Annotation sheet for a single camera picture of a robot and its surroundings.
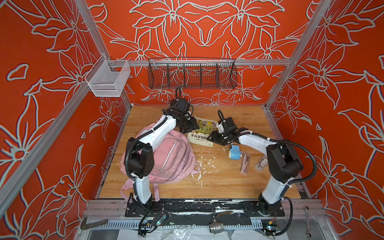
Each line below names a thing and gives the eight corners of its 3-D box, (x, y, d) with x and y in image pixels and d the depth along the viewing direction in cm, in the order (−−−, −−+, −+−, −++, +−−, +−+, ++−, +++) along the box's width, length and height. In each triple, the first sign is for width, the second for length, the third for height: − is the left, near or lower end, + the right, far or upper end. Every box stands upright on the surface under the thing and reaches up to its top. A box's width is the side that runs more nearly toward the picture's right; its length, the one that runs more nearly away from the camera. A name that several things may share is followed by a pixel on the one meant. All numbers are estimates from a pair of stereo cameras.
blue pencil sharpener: (230, 160, 91) (232, 156, 86) (228, 149, 96) (229, 145, 91) (241, 160, 91) (243, 156, 86) (238, 149, 96) (241, 145, 91)
